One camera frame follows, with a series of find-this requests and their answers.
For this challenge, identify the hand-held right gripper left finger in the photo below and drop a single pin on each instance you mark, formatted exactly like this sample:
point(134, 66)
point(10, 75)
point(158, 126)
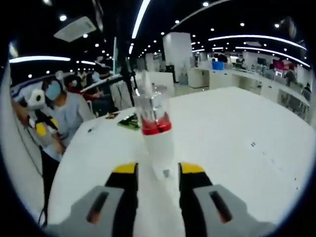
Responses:
point(98, 214)

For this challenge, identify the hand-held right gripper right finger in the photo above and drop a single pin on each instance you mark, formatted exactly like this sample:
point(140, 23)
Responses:
point(212, 214)

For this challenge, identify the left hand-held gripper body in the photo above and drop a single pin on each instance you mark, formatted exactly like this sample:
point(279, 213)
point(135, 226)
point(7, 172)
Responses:
point(35, 98)

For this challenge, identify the silver skincare packet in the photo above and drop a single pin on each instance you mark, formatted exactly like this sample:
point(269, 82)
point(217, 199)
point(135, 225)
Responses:
point(90, 130)

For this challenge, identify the gold skincare packet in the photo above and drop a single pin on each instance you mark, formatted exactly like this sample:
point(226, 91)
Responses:
point(112, 116)

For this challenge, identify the green skincare packet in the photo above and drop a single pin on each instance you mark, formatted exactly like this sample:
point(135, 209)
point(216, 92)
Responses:
point(128, 123)

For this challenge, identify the white skincare bottle clear cap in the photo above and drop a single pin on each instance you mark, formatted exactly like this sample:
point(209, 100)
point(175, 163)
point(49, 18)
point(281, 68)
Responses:
point(158, 148)

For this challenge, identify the white skincare tube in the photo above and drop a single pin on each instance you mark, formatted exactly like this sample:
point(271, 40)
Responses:
point(145, 79)

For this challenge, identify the blue storage bin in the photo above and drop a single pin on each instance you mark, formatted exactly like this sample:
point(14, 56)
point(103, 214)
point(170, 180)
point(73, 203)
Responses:
point(217, 66)

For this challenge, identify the person's white shirt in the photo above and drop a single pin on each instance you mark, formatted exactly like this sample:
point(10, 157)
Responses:
point(17, 153)

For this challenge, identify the white work table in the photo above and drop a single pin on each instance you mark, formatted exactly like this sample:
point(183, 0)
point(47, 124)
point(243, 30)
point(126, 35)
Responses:
point(108, 80)

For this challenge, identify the ceiling air conditioner panel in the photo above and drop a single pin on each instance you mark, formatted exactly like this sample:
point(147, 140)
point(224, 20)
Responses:
point(74, 29)

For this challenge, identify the black tripod stand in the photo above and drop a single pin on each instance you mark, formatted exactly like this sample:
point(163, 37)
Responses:
point(126, 74)

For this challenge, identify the long white office counter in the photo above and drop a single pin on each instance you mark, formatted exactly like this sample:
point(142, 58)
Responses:
point(247, 81)

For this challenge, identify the grey water dispenser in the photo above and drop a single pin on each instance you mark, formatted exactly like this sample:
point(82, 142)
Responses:
point(183, 77)

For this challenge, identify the white square column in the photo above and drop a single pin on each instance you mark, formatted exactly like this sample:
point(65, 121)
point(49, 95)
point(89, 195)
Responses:
point(176, 51)

